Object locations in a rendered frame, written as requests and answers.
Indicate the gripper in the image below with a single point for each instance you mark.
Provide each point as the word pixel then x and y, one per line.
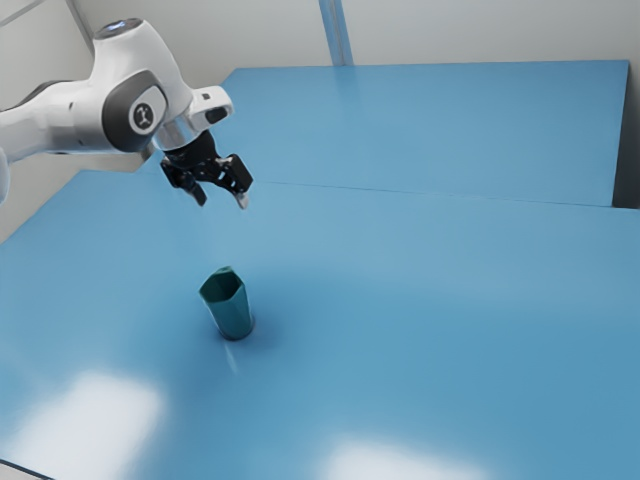
pixel 202 162

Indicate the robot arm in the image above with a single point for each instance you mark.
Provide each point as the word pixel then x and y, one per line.
pixel 85 110

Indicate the teal faceted mug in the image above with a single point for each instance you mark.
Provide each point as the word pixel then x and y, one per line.
pixel 229 305

